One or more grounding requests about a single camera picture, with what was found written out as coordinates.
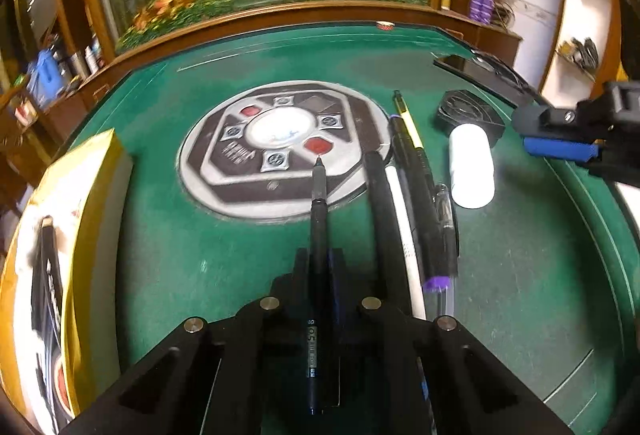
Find black smartphone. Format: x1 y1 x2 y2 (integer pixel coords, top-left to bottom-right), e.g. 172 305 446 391
433 54 543 110

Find wooden cabinet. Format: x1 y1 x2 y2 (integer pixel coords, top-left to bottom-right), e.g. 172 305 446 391
0 35 121 176

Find tangled wires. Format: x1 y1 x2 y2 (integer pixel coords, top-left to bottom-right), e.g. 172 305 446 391
492 0 516 28

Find yellow and black pen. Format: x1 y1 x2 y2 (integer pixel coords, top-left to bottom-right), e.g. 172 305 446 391
392 90 441 196

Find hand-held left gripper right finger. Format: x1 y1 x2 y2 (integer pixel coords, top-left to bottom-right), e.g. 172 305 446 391
325 249 576 435

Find blue water jug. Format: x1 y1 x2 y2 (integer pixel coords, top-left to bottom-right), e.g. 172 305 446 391
26 48 65 110

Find black tape roll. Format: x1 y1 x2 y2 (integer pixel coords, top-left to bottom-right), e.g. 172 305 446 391
47 350 77 418

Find white pen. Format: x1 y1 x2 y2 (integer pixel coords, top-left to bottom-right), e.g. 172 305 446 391
385 165 428 322

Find black cable bundle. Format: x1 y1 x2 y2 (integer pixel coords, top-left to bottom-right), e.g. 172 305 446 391
557 36 601 68

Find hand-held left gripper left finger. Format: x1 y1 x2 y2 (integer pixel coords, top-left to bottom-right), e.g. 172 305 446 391
60 247 313 435

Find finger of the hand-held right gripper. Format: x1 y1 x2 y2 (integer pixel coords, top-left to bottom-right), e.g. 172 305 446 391
512 102 607 141
522 138 602 167

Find black gel pen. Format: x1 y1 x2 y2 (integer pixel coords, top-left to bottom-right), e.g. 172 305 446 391
306 154 332 417

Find white bottle black cap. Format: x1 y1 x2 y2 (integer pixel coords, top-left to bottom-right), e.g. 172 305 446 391
434 89 507 210

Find gold cardboard box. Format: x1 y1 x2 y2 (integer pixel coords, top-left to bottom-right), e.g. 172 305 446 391
0 129 136 435

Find transparent ballpoint pen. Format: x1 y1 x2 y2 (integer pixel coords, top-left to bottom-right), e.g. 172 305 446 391
431 182 457 316

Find black marker purple cap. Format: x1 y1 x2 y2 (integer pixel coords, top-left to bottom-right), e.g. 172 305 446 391
389 114 461 294

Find thick black marker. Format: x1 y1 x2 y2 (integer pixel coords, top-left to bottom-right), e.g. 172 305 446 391
362 150 426 321

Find round table control panel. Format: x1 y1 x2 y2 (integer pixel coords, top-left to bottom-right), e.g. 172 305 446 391
177 80 392 222

